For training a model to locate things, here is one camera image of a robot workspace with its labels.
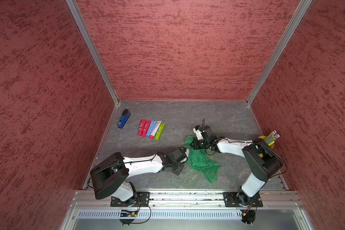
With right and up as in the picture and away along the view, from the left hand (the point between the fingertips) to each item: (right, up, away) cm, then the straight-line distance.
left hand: (177, 168), depth 84 cm
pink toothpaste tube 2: (-23, +24, +19) cm, 38 cm away
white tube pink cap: (-15, +24, +18) cm, 34 cm away
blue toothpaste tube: (-18, +25, +19) cm, 36 cm away
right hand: (+10, +12, +9) cm, 18 cm away
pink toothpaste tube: (-26, +23, +18) cm, 39 cm away
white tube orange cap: (+7, +8, +5) cm, 12 cm away
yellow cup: (+56, +14, -1) cm, 58 cm away
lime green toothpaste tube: (-13, +21, +16) cm, 29 cm away
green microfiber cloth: (+14, +5, +1) cm, 15 cm away
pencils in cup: (+56, +19, -3) cm, 59 cm away
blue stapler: (-41, +30, +22) cm, 55 cm away
